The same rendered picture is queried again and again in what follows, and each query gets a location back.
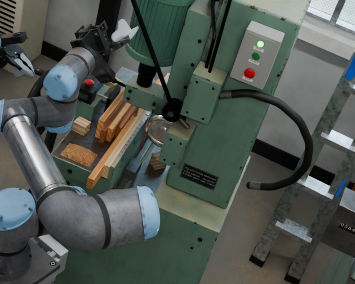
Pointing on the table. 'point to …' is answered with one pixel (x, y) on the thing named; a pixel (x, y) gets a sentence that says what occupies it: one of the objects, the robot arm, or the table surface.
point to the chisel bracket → (143, 94)
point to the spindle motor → (158, 30)
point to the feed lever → (169, 111)
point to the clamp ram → (109, 97)
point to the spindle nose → (145, 75)
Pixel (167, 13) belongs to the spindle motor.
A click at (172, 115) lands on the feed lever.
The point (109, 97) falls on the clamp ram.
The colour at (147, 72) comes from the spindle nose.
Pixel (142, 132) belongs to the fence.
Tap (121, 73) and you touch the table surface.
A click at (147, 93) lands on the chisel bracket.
